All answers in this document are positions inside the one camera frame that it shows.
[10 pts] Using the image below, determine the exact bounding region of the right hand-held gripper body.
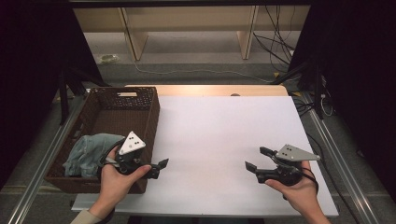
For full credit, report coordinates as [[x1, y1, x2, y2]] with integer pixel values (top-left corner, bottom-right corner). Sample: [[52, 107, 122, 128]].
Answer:
[[255, 144, 321, 187]]

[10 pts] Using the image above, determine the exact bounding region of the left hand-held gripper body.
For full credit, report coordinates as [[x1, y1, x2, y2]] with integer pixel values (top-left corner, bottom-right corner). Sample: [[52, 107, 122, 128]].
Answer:
[[115, 130, 151, 175]]

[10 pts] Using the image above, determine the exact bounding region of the brown woven basket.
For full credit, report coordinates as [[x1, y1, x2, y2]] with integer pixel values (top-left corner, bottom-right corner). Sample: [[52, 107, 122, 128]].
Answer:
[[44, 86, 161, 194]]

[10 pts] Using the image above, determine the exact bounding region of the light blue denim garment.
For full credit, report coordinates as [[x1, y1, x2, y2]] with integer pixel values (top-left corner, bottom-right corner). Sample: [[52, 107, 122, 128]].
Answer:
[[62, 133, 126, 179]]

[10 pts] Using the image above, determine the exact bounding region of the person's right hand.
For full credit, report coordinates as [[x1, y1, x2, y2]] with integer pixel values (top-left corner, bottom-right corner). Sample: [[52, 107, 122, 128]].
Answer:
[[264, 160, 322, 216]]

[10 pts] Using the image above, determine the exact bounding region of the person's left hand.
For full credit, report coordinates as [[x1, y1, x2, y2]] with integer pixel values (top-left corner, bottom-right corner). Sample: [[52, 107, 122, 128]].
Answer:
[[92, 146, 153, 213]]

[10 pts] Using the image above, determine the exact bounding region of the white table mat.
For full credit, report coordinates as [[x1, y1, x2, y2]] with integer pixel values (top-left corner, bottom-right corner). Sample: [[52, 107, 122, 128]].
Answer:
[[71, 95, 340, 217]]

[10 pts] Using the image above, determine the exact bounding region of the black metal stand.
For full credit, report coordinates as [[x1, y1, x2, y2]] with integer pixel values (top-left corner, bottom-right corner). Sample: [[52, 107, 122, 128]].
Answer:
[[56, 65, 110, 126], [270, 57, 327, 121]]

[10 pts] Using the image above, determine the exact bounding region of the black curtain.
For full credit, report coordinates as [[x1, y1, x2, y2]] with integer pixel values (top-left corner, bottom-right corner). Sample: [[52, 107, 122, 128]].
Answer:
[[288, 0, 396, 203], [0, 0, 105, 189]]

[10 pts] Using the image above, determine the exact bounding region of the light wooden desk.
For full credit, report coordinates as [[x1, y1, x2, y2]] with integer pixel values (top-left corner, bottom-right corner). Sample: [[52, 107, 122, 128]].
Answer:
[[73, 5, 311, 62]]

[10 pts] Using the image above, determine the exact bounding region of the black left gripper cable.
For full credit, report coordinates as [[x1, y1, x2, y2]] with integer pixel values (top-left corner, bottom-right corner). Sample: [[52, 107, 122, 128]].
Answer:
[[98, 139, 126, 171]]

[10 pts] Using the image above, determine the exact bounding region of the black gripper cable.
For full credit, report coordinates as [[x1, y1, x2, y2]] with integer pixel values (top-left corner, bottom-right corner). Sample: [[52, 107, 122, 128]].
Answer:
[[98, 139, 126, 171], [300, 167, 319, 194]]

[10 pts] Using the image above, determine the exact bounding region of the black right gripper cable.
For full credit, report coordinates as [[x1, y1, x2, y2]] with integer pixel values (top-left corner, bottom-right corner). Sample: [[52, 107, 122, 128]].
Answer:
[[300, 167, 319, 194]]

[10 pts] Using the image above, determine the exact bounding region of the black floor cable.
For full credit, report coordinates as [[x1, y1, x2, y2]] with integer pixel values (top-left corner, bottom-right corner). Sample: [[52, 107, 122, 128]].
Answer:
[[292, 96, 362, 224]]

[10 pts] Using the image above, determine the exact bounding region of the aluminium rail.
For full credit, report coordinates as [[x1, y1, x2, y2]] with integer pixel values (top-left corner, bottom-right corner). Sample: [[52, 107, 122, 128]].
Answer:
[[299, 92, 380, 224], [7, 92, 92, 224]]

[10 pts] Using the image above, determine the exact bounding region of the greenish coiled cable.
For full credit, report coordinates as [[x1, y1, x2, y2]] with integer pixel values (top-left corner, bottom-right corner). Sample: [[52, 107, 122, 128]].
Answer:
[[98, 53, 121, 65]]

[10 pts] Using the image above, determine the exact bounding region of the white floor cable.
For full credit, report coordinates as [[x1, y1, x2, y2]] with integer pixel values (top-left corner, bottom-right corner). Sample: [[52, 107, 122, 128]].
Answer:
[[134, 61, 273, 84]]

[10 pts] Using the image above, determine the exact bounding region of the black cable bundle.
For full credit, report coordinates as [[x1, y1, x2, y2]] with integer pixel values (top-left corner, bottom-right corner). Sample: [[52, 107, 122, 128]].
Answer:
[[252, 5, 296, 75]]

